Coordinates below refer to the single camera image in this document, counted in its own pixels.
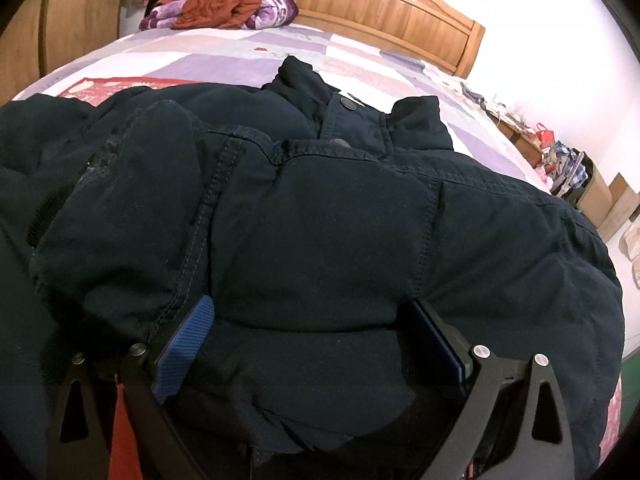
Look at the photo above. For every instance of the wooden nightstand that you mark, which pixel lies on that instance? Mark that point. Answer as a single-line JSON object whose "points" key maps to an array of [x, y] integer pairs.
{"points": [[520, 142]]}

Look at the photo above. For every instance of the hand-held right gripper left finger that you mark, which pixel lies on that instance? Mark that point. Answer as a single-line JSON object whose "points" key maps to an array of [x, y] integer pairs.
{"points": [[182, 345]]}

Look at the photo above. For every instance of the blue checked clothes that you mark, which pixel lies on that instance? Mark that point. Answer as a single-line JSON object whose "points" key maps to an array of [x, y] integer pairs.
{"points": [[567, 165]]}

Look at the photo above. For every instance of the dark navy jacket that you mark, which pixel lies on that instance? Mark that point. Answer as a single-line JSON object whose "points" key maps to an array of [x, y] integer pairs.
{"points": [[325, 220]]}

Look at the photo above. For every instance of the red checked mat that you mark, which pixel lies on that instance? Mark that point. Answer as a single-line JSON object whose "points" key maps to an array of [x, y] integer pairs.
{"points": [[100, 87]]}

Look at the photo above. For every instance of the wooden wardrobe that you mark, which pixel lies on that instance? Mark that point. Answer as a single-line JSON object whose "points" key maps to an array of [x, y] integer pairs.
{"points": [[75, 10]]}

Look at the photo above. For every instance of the wooden headboard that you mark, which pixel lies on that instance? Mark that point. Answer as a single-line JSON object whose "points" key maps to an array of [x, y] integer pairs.
{"points": [[380, 10]]}

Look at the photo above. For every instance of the cardboard box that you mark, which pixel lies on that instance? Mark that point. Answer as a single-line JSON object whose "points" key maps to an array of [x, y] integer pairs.
{"points": [[595, 195]]}

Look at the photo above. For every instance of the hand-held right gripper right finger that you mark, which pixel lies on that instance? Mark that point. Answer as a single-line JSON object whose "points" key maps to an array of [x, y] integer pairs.
{"points": [[440, 345]]}

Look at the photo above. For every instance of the patchwork quilt bed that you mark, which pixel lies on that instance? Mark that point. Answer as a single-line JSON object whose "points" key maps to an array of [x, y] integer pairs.
{"points": [[200, 55]]}

